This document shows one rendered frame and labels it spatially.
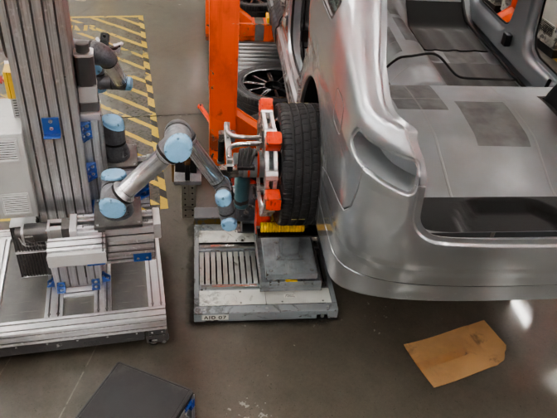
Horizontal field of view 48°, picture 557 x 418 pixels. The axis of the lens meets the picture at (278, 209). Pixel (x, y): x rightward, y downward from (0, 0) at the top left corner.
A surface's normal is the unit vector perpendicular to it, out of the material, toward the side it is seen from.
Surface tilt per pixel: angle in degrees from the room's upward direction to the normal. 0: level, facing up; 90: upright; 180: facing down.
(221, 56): 90
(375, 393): 0
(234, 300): 0
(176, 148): 85
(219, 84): 90
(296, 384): 0
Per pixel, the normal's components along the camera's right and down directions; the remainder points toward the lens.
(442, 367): 0.10, -0.78
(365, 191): -0.72, 0.37
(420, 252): -0.14, 0.61
